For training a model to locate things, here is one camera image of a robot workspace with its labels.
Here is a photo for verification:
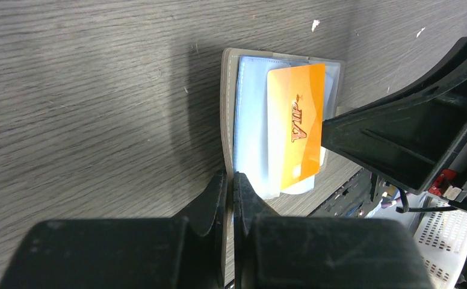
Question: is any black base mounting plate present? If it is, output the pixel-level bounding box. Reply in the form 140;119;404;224
309;169;397;218

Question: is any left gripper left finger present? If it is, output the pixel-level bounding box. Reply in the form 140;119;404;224
0;170;227;288

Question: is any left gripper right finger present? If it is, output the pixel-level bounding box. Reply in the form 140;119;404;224
233;173;432;288

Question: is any orange VIP card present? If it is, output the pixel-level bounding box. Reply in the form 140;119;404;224
267;63;326;193

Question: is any white perforated basket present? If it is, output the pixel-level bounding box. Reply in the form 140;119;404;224
413;210;467;288

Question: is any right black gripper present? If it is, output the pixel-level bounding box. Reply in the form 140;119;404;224
322;37;467;212

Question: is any grey blue card holder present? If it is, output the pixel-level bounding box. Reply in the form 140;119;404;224
220;48;345;200

